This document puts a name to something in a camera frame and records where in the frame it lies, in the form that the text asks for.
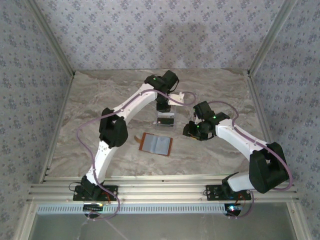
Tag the clear plastic card tray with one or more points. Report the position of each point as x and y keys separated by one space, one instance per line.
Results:
x=175 y=120

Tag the brown leather card holder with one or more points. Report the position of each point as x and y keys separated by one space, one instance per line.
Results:
x=155 y=145

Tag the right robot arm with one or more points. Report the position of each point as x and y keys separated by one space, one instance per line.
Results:
x=237 y=137

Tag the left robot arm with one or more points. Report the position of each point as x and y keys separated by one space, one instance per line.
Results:
x=137 y=100

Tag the aluminium extrusion base beam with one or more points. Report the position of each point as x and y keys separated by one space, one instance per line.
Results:
x=162 y=186

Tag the small black circuit board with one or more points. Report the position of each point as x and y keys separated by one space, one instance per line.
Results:
x=233 y=210

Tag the grey metal lower panel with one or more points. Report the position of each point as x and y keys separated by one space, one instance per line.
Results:
x=175 y=227

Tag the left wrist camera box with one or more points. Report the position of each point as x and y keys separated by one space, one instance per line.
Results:
x=177 y=97

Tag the aluminium table side rail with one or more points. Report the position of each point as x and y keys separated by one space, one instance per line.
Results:
x=257 y=100
x=63 y=110

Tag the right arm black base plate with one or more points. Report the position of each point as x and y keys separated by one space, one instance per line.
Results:
x=215 y=196

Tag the aluminium upright frame post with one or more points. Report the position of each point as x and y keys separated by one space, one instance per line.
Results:
x=270 y=37
x=53 y=37

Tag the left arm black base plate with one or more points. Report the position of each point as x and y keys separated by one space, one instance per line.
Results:
x=76 y=197

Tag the aluminium lower frame rail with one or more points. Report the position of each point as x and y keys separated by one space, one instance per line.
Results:
x=296 y=220
x=26 y=220

